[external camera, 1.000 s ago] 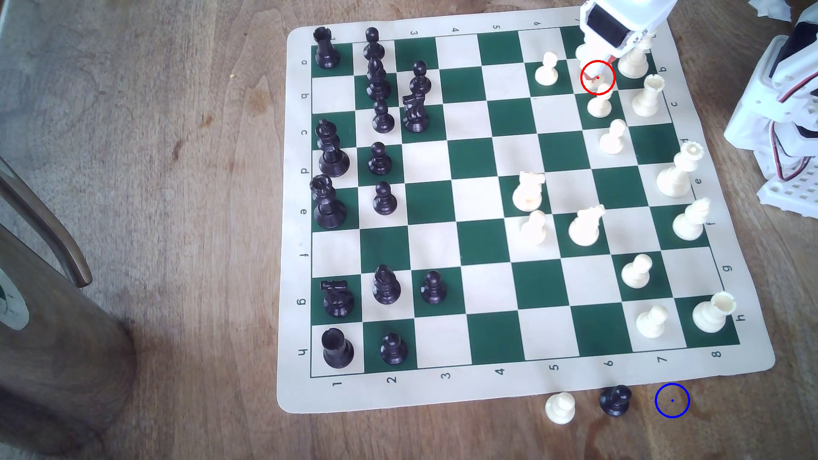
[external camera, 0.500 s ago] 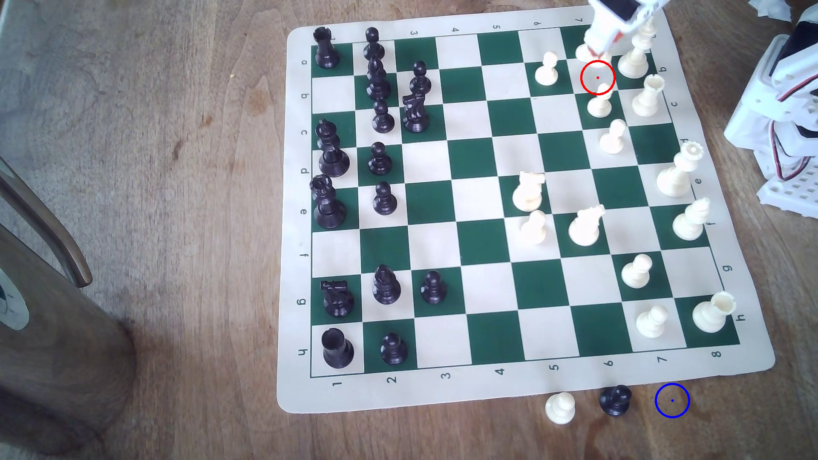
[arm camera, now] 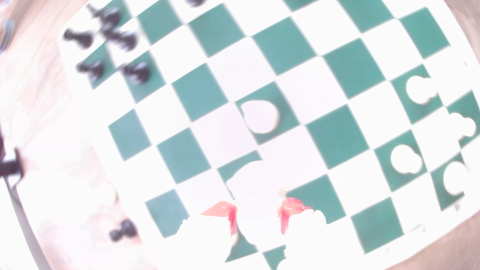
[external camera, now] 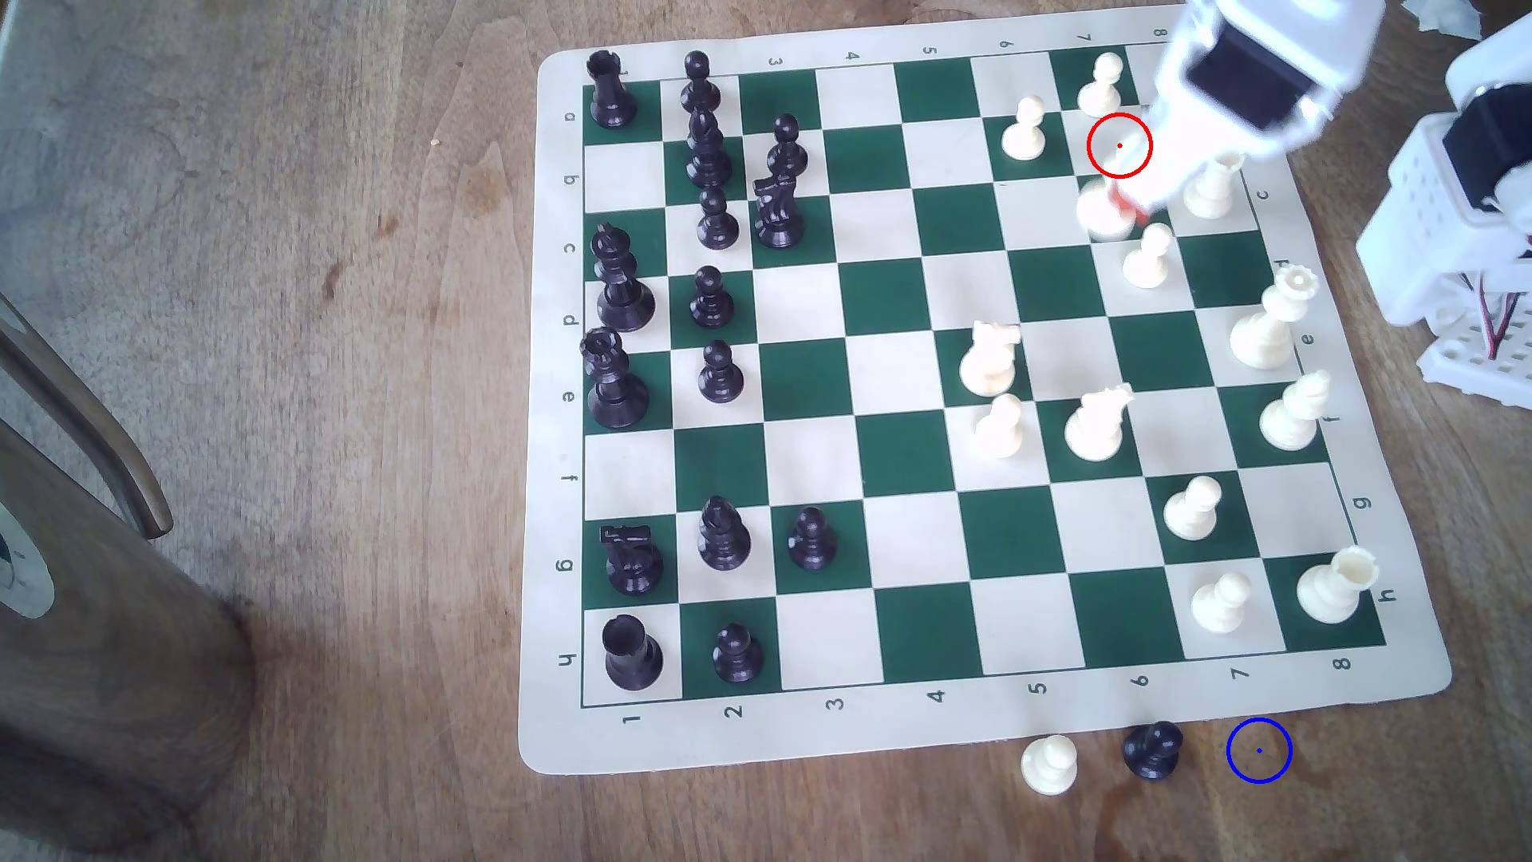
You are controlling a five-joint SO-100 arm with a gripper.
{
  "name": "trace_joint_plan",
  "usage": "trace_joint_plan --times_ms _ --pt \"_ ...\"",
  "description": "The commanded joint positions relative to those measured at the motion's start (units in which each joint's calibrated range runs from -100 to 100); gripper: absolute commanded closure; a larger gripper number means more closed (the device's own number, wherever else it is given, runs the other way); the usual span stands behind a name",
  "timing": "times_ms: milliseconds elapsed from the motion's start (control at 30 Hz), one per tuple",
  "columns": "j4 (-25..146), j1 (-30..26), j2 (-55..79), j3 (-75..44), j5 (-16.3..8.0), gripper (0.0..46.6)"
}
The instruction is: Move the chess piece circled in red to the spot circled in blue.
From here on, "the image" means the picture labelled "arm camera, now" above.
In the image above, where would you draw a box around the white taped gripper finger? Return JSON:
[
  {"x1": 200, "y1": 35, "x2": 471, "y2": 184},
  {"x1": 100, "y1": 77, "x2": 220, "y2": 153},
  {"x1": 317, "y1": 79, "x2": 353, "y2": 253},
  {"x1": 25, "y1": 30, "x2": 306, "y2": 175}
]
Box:
[
  {"x1": 277, "y1": 197, "x2": 340, "y2": 270},
  {"x1": 157, "y1": 200, "x2": 239, "y2": 270}
]

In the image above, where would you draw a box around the white chess bishop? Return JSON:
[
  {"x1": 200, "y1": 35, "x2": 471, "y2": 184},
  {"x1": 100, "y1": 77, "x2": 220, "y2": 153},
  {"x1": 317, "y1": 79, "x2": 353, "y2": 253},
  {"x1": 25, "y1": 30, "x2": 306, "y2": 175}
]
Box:
[{"x1": 226, "y1": 159, "x2": 287, "y2": 252}]

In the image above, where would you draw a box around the green and cream chess mat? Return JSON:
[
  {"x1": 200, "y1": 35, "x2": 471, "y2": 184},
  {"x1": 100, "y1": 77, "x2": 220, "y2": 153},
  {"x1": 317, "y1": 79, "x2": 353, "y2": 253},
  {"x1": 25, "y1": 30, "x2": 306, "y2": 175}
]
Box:
[{"x1": 58, "y1": 0, "x2": 480, "y2": 270}]

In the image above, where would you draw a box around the white chess pawn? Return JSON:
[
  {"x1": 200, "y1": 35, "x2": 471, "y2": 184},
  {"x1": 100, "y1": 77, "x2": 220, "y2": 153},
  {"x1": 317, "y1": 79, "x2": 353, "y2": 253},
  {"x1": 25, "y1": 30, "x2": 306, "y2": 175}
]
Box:
[
  {"x1": 448, "y1": 112, "x2": 478, "y2": 141},
  {"x1": 406, "y1": 76, "x2": 439, "y2": 105},
  {"x1": 390, "y1": 144, "x2": 424, "y2": 175}
]

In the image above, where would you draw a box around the white chess knight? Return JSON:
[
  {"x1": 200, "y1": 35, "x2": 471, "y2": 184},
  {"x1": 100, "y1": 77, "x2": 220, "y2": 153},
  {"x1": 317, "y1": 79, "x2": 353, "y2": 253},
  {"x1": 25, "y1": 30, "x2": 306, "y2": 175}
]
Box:
[{"x1": 241, "y1": 99, "x2": 281, "y2": 134}]

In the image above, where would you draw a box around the white chess king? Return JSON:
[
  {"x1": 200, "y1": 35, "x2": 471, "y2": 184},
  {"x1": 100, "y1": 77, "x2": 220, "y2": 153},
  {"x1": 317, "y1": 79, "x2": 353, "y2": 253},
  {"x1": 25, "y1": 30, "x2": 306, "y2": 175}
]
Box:
[{"x1": 442, "y1": 161, "x2": 471, "y2": 196}]

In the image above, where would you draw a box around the black chess bishop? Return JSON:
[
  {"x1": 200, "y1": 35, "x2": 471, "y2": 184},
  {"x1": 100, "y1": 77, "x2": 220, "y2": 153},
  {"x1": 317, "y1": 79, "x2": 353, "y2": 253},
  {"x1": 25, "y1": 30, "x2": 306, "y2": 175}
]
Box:
[{"x1": 103, "y1": 28, "x2": 139, "y2": 52}]

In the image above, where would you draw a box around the black chess rook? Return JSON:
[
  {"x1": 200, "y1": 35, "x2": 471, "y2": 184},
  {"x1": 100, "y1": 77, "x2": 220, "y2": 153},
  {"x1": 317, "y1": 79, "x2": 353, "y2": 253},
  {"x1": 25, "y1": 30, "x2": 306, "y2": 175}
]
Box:
[{"x1": 62, "y1": 28, "x2": 94, "y2": 49}]

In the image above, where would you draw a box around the black chess knight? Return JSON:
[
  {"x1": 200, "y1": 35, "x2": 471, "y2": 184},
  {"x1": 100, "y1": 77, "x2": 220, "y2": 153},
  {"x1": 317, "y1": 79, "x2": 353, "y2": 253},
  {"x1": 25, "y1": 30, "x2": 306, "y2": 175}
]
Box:
[{"x1": 87, "y1": 4, "x2": 121, "y2": 29}]

